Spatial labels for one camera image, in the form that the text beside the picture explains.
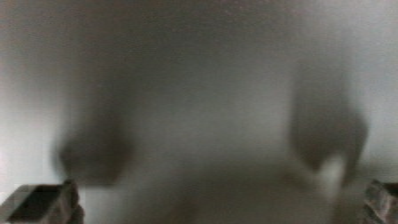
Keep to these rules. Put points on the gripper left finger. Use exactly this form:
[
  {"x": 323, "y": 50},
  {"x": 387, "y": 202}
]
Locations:
[{"x": 43, "y": 204}]

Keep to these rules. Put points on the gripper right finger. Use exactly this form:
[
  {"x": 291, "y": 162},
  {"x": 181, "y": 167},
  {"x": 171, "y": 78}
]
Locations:
[{"x": 380, "y": 203}]

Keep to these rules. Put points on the white cabinet body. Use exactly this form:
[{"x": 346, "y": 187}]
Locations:
[{"x": 206, "y": 106}]

